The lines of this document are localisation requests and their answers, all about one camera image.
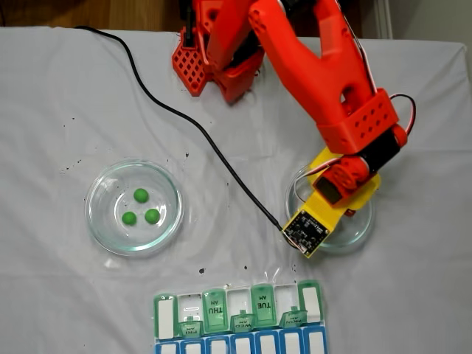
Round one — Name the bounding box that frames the weekly pill organizer box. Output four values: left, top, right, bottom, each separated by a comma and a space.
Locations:
153, 279, 328, 354

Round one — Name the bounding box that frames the small clear glass bowl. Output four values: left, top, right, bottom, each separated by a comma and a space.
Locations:
284, 162, 375, 255

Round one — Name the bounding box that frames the large clear glass bowl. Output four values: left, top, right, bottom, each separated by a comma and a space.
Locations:
84, 158, 185, 257

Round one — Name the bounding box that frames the black table clamp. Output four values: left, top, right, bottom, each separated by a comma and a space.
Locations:
181, 0, 200, 49

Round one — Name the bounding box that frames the white tablecloth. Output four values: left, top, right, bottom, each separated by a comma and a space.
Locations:
0, 25, 469, 354

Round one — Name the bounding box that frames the black camera board yellow mount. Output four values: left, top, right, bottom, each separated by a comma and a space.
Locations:
280, 209, 331, 259

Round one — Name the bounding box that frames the black camera cable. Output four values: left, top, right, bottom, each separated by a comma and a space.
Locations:
74, 25, 287, 233

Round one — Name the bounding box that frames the red white servo wire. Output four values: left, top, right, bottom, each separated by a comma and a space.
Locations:
294, 94, 417, 200

